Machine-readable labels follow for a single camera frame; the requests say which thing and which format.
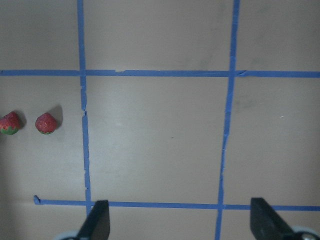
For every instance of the red strawberry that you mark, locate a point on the red strawberry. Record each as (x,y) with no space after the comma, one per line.
(10,123)
(46,124)

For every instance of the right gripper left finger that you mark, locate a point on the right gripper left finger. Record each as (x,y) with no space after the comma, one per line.
(97,224)

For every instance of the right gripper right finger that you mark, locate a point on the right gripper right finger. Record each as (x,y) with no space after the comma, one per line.
(266,224)

